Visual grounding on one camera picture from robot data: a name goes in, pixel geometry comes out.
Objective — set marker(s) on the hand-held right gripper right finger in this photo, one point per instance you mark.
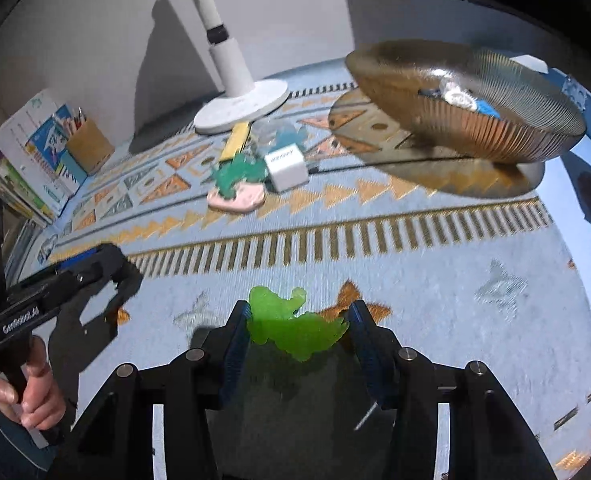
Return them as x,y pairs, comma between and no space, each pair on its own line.
370,355

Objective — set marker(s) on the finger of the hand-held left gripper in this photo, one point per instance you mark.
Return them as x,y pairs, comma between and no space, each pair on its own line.
105,257
128,285

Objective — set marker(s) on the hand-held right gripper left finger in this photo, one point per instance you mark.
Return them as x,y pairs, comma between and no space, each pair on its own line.
235,355

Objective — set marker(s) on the bright green translucent toy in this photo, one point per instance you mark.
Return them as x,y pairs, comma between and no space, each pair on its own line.
295,325

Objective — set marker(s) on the pink pad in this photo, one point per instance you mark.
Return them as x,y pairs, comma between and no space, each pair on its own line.
240,201

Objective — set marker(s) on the green leafy plant toy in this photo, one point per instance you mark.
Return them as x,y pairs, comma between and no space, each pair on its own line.
235,175

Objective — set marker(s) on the yellow rectangular block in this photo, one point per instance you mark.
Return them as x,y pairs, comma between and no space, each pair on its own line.
236,141

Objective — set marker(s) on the white cube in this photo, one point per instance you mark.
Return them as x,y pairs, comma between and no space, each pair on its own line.
285,170

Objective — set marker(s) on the amber ribbed glass bowl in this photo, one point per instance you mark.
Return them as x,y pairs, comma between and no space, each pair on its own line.
475,135

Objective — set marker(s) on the blue rectangular block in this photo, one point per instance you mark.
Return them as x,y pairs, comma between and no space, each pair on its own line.
486,108

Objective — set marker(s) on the clear tape roll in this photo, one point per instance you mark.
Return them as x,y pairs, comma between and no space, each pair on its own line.
458,96

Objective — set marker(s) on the person's left forearm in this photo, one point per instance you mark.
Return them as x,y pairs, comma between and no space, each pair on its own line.
15,450

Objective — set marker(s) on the person's left hand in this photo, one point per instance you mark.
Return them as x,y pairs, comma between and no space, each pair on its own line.
40,405

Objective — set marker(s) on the stack of flat books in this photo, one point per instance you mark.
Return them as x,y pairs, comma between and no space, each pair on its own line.
20,247

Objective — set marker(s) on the patterned blue table mat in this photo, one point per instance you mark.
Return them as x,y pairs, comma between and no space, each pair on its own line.
425,270

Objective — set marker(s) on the brown pen holder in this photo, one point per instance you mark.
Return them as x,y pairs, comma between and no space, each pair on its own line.
90,150

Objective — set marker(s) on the row of upright books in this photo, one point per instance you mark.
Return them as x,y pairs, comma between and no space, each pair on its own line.
30,160

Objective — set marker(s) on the white desk lamp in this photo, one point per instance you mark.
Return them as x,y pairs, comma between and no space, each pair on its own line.
230,65

